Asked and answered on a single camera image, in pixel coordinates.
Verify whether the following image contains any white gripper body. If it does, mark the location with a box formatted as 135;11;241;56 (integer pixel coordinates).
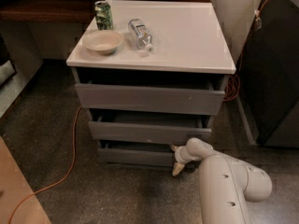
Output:
175;146;193;164

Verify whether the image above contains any grey bottom drawer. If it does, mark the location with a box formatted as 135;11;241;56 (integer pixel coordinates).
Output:
98;141;175;170

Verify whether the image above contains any grey drawer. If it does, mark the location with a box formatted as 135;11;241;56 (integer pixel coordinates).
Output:
75;76;224;116
98;141;175;170
89;110;211;145

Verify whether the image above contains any clear blue plastic bottle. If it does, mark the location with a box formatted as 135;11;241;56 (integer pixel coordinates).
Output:
128;19;154;52

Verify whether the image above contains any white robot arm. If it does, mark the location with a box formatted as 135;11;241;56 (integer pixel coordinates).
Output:
171;138;273;224

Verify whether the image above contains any grey top drawer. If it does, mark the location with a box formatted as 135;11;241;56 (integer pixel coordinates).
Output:
75;76;224;116

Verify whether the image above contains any grey middle drawer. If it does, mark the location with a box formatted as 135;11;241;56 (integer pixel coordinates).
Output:
89;110;211;145

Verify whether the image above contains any white and grey drawer cabinet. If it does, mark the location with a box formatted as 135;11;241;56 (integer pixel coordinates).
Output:
65;0;236;173

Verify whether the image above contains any white bowl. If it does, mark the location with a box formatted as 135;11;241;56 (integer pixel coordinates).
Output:
82;30;123;55

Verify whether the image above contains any green soda can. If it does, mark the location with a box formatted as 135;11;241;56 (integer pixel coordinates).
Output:
94;1;113;30

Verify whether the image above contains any dark wooden desk top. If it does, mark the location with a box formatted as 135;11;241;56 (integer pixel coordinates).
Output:
0;0;210;23

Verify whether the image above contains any orange extension cable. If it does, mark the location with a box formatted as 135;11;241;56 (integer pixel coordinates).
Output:
7;0;299;224

